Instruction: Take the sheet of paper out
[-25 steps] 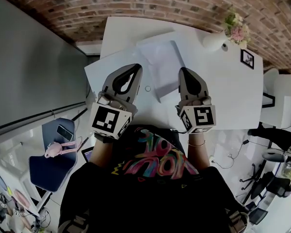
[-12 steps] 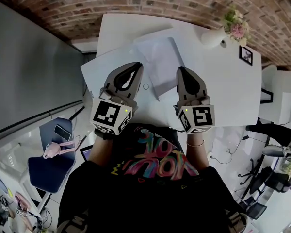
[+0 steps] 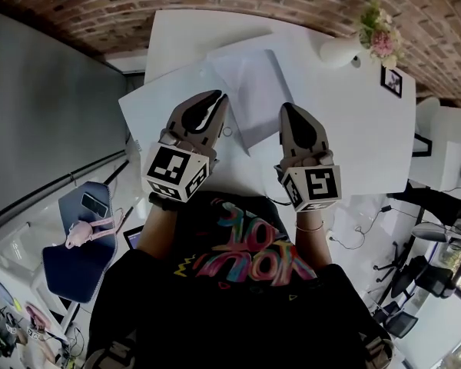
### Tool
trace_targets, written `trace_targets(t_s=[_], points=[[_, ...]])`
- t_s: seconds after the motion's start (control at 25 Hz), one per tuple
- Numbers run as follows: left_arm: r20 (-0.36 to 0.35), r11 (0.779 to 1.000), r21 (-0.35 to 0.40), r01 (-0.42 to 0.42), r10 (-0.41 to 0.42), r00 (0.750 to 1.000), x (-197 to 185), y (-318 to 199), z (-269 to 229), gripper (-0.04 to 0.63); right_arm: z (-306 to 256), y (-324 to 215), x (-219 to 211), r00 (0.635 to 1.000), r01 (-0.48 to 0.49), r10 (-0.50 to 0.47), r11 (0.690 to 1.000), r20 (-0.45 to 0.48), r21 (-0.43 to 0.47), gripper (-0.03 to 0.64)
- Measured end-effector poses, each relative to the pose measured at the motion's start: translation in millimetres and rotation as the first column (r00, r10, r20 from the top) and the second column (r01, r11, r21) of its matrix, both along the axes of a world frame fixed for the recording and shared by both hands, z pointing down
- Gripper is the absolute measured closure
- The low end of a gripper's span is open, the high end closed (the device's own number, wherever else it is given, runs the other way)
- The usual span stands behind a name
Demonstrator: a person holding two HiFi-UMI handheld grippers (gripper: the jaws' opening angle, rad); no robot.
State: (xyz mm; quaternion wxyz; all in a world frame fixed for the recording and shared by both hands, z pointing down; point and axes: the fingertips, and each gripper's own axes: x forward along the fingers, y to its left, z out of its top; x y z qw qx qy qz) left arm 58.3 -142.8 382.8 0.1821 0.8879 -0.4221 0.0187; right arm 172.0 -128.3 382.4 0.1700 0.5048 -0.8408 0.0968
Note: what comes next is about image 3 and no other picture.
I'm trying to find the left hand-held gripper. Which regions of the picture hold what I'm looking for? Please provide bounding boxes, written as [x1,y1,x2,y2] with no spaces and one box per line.
[141,89,230,203]

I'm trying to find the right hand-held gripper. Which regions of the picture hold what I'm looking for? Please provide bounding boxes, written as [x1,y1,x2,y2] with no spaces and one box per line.
[278,102,343,213]

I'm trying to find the white sheet of paper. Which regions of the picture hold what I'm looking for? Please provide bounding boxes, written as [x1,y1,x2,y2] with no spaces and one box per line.
[205,48,294,158]

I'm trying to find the person's left forearm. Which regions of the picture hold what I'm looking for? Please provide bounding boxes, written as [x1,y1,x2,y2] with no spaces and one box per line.
[136,201,182,263]

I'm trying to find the person's right forearm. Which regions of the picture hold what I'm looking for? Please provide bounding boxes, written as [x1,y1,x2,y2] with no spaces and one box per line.
[294,208,333,274]

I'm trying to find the person's right hand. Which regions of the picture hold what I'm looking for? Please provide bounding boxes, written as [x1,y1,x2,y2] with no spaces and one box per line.
[273,149,335,177]

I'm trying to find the person's left hand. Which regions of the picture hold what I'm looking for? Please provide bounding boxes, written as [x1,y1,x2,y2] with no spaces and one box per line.
[159,128,220,175]

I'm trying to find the white file folder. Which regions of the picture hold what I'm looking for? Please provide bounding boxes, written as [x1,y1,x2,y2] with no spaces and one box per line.
[118,28,320,191]

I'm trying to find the white vase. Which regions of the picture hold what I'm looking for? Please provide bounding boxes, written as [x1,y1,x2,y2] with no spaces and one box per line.
[317,35,365,69]

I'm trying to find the black wristband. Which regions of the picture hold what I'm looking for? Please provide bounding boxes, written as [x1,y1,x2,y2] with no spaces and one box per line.
[148,191,180,211]

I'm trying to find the pink and white flowers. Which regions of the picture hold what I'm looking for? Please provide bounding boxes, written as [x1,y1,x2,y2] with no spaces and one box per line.
[356,0,407,69]

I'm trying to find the open laptop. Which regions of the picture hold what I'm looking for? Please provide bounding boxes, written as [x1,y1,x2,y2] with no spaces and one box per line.
[121,224,146,251]

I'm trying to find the black smartphone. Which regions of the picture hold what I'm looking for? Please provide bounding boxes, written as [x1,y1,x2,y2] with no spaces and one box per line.
[80,191,110,218]

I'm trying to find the white side table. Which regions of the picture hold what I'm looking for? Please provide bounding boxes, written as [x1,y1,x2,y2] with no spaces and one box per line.
[410,105,461,192]

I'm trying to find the black printed t-shirt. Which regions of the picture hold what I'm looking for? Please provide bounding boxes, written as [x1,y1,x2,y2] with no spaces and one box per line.
[87,190,393,369]

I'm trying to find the black office chair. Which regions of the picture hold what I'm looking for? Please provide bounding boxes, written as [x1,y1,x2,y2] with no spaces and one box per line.
[371,301,420,341]
[373,240,459,303]

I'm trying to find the blue padded mat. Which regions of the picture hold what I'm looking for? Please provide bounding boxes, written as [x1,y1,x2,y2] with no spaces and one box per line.
[41,180,119,304]

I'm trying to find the person's right shoe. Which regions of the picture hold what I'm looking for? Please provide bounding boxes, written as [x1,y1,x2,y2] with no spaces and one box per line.
[359,331,396,369]

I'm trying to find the person's shoe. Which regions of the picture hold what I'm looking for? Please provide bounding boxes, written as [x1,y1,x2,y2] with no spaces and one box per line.
[359,331,396,369]
[85,336,140,369]

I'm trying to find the person's left shoe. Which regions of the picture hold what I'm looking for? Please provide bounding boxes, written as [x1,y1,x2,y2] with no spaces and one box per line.
[85,336,140,369]

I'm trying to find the thin bracelet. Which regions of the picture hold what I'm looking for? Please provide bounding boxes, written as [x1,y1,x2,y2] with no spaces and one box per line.
[294,219,326,233]

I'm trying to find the black picture frame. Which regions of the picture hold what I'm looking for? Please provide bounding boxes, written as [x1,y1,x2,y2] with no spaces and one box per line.
[380,65,404,99]

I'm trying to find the black floor cable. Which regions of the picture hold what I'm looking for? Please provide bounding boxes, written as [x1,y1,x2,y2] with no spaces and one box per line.
[328,204,393,251]

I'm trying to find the black frame on side table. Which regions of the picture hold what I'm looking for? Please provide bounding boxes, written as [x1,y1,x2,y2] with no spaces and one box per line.
[411,131,434,158]

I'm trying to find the pink pouch with strap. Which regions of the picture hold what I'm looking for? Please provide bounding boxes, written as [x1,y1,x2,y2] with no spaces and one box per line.
[64,216,119,250]

